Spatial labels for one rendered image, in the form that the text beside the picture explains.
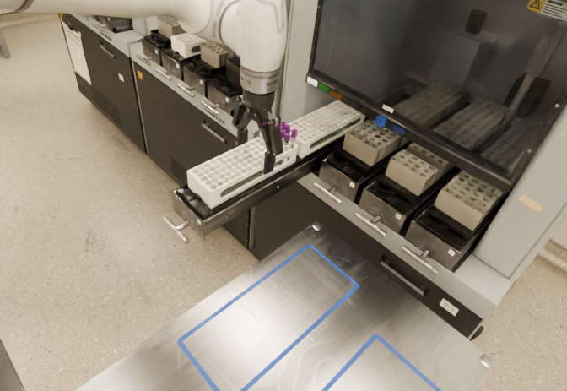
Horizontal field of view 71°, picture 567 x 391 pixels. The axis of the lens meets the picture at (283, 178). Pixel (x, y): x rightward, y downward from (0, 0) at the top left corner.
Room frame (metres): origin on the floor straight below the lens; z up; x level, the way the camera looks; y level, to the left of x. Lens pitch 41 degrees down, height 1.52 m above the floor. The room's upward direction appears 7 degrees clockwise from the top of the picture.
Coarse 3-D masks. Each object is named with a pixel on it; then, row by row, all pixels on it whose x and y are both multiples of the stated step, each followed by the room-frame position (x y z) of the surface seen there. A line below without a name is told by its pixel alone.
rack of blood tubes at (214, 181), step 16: (256, 144) 0.87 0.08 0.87; (208, 160) 0.78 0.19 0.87; (224, 160) 0.79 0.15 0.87; (240, 160) 0.80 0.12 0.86; (256, 160) 0.80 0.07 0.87; (288, 160) 0.86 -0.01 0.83; (192, 176) 0.71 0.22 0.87; (208, 176) 0.73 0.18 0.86; (224, 176) 0.73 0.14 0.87; (240, 176) 0.73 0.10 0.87; (256, 176) 0.81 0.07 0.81; (208, 192) 0.67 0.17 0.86; (224, 192) 0.73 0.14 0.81; (240, 192) 0.74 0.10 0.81
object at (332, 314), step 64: (320, 256) 0.56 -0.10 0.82; (192, 320) 0.37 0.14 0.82; (256, 320) 0.39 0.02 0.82; (320, 320) 0.40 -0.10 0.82; (384, 320) 0.42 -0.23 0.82; (128, 384) 0.25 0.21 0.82; (192, 384) 0.26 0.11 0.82; (256, 384) 0.28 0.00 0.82; (320, 384) 0.29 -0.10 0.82; (384, 384) 0.30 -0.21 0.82; (448, 384) 0.31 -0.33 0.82
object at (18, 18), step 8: (0, 16) 3.30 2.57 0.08; (8, 16) 3.35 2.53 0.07; (16, 16) 3.39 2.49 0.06; (24, 16) 3.44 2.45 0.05; (32, 16) 3.48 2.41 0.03; (40, 16) 3.53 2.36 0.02; (48, 16) 3.57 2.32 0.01; (56, 16) 3.61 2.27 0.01; (0, 24) 3.28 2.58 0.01; (8, 24) 3.32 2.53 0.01; (552, 240) 1.40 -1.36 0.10; (544, 248) 1.40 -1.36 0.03; (552, 248) 1.39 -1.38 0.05; (560, 248) 1.37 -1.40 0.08; (544, 256) 1.38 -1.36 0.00; (552, 256) 1.37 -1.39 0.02; (560, 256) 1.36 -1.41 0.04; (560, 264) 1.33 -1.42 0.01
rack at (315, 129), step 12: (324, 108) 1.11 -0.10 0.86; (336, 108) 1.12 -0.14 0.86; (348, 108) 1.14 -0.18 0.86; (300, 120) 1.02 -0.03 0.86; (312, 120) 1.04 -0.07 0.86; (324, 120) 1.04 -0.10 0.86; (336, 120) 1.05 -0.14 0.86; (348, 120) 1.05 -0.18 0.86; (360, 120) 1.10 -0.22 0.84; (300, 132) 0.97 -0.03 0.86; (312, 132) 0.97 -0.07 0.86; (324, 132) 0.97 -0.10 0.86; (336, 132) 1.07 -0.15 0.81; (300, 144) 0.91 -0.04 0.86; (312, 144) 0.98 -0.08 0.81; (324, 144) 0.97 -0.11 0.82; (300, 156) 0.91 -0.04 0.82
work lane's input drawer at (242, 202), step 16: (336, 144) 1.00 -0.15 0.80; (304, 160) 0.90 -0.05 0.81; (320, 160) 0.94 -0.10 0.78; (272, 176) 0.81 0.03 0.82; (288, 176) 0.84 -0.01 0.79; (176, 192) 0.71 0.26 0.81; (192, 192) 0.71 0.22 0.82; (256, 192) 0.75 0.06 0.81; (272, 192) 0.79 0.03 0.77; (176, 208) 0.71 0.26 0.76; (192, 208) 0.66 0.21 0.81; (208, 208) 0.66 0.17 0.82; (224, 208) 0.68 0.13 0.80; (240, 208) 0.71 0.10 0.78; (192, 224) 0.66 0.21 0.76; (208, 224) 0.64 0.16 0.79
